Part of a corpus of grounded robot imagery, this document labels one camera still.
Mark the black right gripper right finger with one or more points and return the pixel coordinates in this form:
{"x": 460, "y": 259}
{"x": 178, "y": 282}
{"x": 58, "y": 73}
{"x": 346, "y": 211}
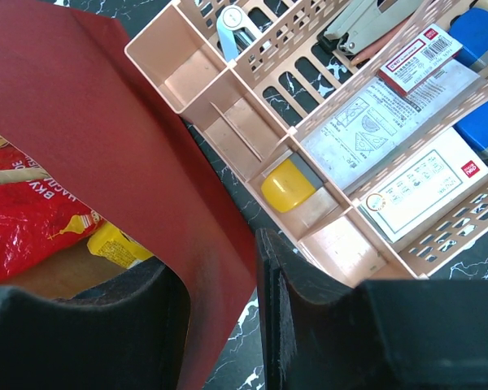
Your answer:
{"x": 317, "y": 333}

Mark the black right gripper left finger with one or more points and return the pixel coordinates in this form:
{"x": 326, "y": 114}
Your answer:
{"x": 126, "y": 333}

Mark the yellow snack pack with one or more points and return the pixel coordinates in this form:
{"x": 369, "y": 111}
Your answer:
{"x": 111, "y": 243}

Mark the red chips bag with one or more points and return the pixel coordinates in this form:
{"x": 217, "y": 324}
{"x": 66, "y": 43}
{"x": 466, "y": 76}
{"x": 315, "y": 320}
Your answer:
{"x": 38, "y": 218}

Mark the red paper bag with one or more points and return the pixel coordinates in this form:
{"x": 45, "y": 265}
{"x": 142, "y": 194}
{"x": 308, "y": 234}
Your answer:
{"x": 72, "y": 104}

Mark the white card box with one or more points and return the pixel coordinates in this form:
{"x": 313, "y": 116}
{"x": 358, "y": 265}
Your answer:
{"x": 423, "y": 185}

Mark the yellow eraser block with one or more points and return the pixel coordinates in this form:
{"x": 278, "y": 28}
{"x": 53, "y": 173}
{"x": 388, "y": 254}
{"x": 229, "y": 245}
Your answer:
{"x": 290, "y": 184}

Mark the peach desk organizer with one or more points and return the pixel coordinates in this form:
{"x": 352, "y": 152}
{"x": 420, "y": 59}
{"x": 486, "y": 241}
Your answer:
{"x": 345, "y": 139}

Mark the blue eraser box lower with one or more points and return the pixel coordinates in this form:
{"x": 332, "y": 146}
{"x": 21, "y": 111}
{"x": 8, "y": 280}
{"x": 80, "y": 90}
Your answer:
{"x": 473, "y": 128}

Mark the blue eraser box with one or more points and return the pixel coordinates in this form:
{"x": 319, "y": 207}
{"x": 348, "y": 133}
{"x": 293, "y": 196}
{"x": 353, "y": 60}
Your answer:
{"x": 471, "y": 30}
{"x": 473, "y": 128}

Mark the red white paper box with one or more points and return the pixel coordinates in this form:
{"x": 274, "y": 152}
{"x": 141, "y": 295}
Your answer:
{"x": 419, "y": 59}

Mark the grey stapler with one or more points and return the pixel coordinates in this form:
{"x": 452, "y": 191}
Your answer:
{"x": 364, "y": 27}

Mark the blue eraser box upper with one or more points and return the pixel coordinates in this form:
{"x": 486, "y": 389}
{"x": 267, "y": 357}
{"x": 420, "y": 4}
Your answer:
{"x": 471, "y": 30}

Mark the silver staple remover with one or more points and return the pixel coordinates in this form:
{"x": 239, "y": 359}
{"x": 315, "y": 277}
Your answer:
{"x": 236, "y": 31}

